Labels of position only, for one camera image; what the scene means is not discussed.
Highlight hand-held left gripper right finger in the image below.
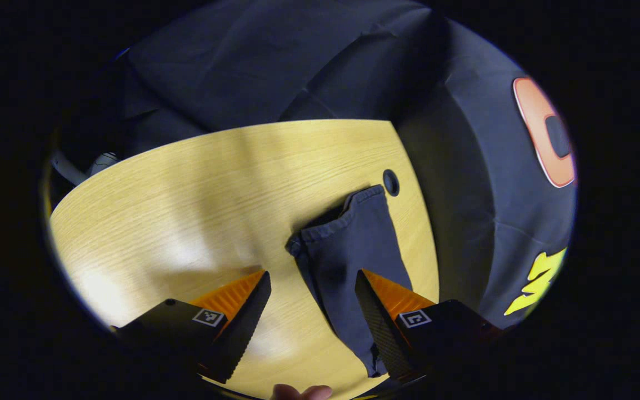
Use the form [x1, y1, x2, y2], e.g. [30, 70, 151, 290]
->
[355, 269, 503, 384]

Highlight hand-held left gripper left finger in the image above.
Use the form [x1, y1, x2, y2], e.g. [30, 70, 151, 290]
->
[114, 271, 272, 384]

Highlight black jeans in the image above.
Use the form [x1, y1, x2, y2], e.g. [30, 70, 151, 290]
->
[286, 184, 414, 378]

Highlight grey round object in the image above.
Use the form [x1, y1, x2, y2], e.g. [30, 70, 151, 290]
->
[88, 152, 121, 176]

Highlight black backdrop cloth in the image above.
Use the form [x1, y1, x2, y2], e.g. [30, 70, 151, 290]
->
[48, 0, 577, 328]

